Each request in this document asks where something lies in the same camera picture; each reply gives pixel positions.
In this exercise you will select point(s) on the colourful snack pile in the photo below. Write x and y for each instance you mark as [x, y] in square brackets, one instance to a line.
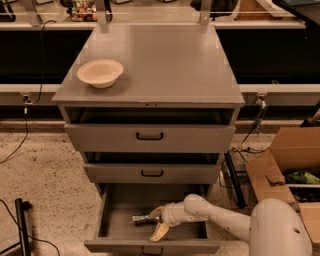
[83, 11]

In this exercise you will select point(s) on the green bag in box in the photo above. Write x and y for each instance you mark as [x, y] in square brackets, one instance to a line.
[301, 177]

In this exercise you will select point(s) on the grey drawer cabinet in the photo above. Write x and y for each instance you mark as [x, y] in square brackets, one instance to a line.
[174, 74]

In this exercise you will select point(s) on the silver redbull can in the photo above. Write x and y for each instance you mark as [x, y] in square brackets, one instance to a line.
[143, 219]

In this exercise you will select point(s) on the black bar leaning on floor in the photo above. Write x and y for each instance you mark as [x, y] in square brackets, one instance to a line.
[241, 203]

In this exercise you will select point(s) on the black stand with cable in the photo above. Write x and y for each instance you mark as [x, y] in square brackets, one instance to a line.
[21, 241]

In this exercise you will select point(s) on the grey bottom drawer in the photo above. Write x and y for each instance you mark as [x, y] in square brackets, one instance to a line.
[116, 232]

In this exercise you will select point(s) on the grey middle drawer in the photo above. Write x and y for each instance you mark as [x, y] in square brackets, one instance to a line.
[152, 173]

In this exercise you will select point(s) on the grey drawer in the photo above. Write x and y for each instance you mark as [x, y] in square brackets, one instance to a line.
[116, 232]
[152, 173]
[150, 138]

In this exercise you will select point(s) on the grey top drawer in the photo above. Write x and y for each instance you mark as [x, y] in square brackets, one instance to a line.
[150, 138]

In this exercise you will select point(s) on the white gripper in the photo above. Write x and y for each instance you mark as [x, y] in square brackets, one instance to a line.
[169, 215]

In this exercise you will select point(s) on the cream paper bowl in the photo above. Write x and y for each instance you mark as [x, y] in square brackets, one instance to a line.
[101, 73]

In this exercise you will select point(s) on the brown cardboard box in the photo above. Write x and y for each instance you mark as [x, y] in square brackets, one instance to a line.
[292, 148]

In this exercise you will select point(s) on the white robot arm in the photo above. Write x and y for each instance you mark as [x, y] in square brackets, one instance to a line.
[274, 228]

